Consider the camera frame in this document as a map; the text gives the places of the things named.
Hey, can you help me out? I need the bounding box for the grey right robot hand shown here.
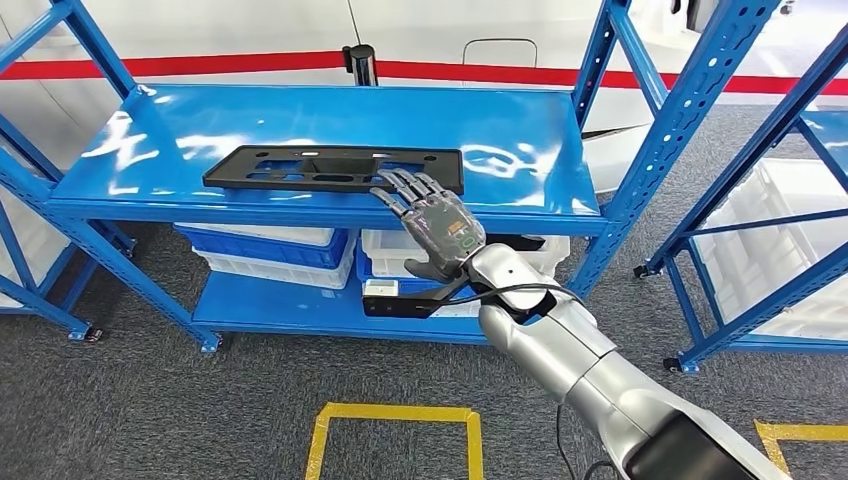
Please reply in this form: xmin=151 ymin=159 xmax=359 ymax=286
xmin=369 ymin=167 xmax=488 ymax=285

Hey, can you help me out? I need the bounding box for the long black plastic part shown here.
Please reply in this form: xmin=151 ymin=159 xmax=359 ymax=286
xmin=201 ymin=144 xmax=465 ymax=197

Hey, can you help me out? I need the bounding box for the black part in crate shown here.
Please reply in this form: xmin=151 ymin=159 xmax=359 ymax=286
xmin=486 ymin=233 xmax=546 ymax=253

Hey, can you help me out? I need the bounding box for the blue metal shelf rack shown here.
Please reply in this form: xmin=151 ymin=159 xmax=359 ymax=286
xmin=0 ymin=0 xmax=784 ymax=356
xmin=0 ymin=109 xmax=137 ymax=344
xmin=632 ymin=23 xmax=848 ymax=377

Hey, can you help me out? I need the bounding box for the blue plastic crate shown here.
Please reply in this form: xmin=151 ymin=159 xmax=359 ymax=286
xmin=174 ymin=228 xmax=352 ymax=271
xmin=355 ymin=248 xmax=482 ymax=297

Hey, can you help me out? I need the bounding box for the red barrier belt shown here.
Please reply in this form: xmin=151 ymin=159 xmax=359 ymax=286
xmin=0 ymin=50 xmax=346 ymax=81
xmin=376 ymin=60 xmax=848 ymax=97

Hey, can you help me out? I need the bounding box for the yellow floor tape square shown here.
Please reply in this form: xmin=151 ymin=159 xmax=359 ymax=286
xmin=304 ymin=402 xmax=486 ymax=480

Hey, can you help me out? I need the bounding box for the white car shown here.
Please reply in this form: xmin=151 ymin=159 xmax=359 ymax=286
xmin=0 ymin=0 xmax=796 ymax=195

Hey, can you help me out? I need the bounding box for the large white plastic crate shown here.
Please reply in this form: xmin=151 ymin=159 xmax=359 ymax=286
xmin=688 ymin=157 xmax=848 ymax=344
xmin=0 ymin=185 xmax=73 ymax=309

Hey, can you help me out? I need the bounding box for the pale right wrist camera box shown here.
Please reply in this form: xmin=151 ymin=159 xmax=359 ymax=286
xmin=362 ymin=278 xmax=401 ymax=299

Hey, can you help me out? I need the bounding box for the black right camera bracket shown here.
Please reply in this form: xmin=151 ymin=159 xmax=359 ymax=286
xmin=361 ymin=274 xmax=482 ymax=321

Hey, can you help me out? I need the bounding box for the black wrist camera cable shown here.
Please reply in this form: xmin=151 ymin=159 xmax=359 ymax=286
xmin=440 ymin=283 xmax=588 ymax=309

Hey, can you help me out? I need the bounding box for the black chrome barrier post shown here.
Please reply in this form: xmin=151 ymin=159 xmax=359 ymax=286
xmin=341 ymin=43 xmax=380 ymax=87

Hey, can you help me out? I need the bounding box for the black loose cable loop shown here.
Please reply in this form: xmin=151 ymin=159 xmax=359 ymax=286
xmin=555 ymin=404 xmax=621 ymax=480

